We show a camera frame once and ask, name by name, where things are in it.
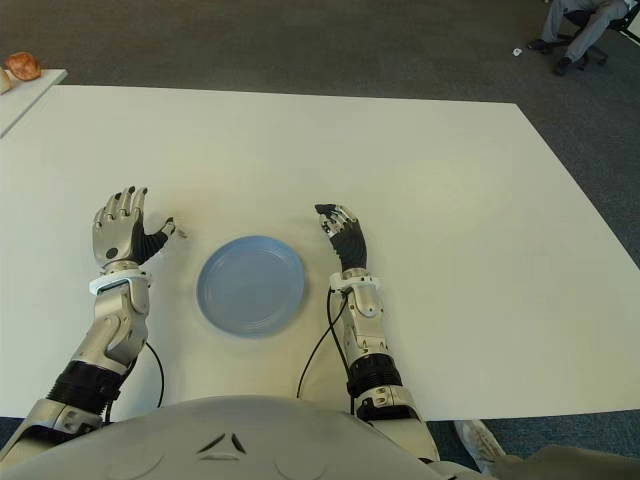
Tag reddish brown bread roll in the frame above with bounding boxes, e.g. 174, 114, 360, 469
4, 51, 42, 81

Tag silver robot torso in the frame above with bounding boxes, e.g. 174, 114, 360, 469
0, 394, 446, 480

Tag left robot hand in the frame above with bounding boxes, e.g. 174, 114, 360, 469
91, 186, 176, 271

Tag white side table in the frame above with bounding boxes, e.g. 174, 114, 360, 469
0, 68, 69, 139

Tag white shoe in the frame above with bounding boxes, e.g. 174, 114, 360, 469
453, 418, 509, 474

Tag blue plate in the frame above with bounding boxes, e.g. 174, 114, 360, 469
196, 234, 307, 339

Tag black office chair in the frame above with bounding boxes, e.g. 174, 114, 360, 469
554, 0, 640, 69

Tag seated person grey trousers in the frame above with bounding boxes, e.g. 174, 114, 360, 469
527, 0, 631, 77

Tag khaki trouser leg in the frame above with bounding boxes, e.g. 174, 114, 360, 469
487, 444, 640, 480

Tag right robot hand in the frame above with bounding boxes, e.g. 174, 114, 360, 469
313, 202, 369, 274

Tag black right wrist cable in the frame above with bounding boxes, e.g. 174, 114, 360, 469
297, 287, 351, 414

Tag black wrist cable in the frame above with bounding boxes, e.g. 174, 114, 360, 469
102, 339, 166, 426
297, 287, 351, 414

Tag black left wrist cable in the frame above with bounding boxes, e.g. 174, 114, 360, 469
102, 339, 166, 426

